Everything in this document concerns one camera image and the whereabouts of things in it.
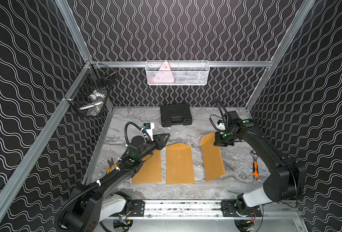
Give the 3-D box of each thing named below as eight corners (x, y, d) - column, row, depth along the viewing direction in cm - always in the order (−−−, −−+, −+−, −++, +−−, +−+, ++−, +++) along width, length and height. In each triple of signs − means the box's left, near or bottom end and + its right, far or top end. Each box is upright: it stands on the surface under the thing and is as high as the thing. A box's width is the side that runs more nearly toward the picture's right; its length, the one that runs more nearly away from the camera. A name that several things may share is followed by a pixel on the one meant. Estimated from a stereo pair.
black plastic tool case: (159, 127, 110) (159, 120, 104) (161, 108, 123) (160, 101, 116) (190, 127, 110) (192, 120, 104) (188, 108, 123) (189, 101, 116)
